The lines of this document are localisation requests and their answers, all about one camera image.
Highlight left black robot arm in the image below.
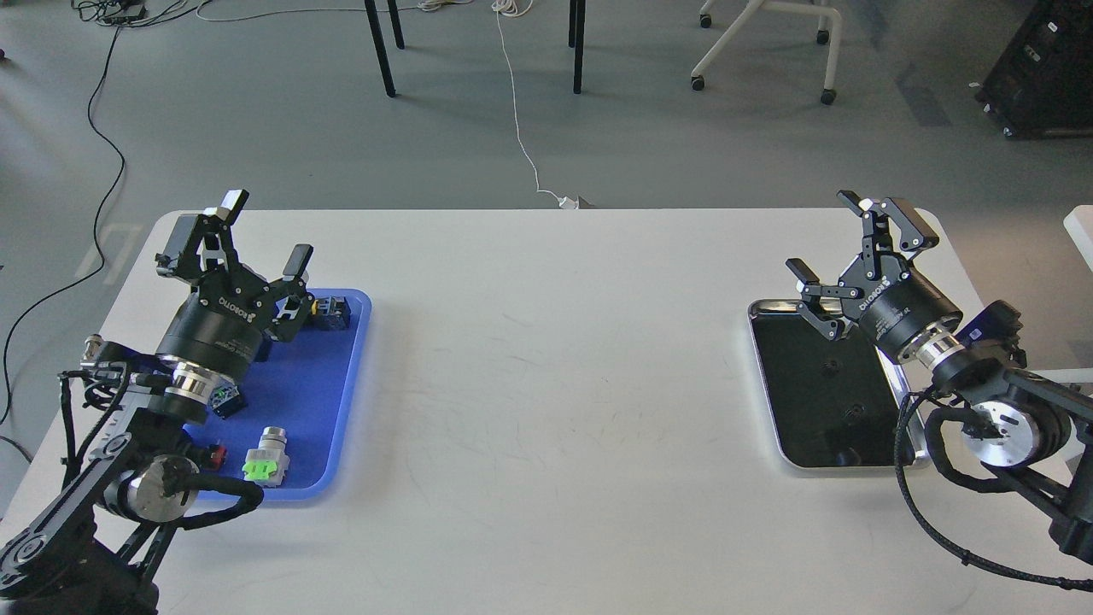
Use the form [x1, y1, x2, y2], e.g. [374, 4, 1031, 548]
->
[3, 190, 315, 614]

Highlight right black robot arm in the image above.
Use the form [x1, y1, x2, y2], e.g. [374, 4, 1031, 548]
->
[787, 190, 1092, 592]

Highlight white rolling chair base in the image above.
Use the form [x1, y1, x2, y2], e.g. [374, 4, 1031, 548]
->
[691, 0, 844, 106]

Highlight white object at edge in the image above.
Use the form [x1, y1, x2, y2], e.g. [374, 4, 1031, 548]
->
[1063, 205, 1093, 270]

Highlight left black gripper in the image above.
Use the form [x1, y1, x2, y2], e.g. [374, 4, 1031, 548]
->
[155, 190, 315, 383]

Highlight black table legs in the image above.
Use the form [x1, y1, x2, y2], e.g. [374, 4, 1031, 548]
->
[364, 0, 587, 97]

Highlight small black contact block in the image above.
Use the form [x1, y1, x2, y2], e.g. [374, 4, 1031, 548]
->
[208, 385, 248, 419]

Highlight black equipment case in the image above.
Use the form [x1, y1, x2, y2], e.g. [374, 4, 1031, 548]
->
[975, 1, 1092, 140]

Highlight white floor cable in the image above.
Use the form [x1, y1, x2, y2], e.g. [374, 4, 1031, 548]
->
[196, 0, 581, 209]

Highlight green silver push button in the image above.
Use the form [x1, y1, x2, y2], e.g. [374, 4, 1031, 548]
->
[242, 425, 290, 488]

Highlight black floor cable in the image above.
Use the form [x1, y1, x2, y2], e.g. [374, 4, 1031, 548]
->
[0, 0, 189, 424]

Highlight yellow black selector switch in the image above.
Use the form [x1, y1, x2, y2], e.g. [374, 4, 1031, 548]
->
[307, 296, 352, 331]

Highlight silver metal tray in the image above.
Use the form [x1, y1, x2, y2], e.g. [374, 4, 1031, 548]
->
[748, 299, 910, 476]

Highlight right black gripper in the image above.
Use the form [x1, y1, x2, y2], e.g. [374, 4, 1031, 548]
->
[786, 190, 966, 366]

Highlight blue plastic tray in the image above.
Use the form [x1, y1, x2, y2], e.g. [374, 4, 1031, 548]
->
[185, 288, 371, 505]

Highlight red black push button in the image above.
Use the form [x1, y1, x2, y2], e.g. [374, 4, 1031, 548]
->
[199, 443, 230, 472]

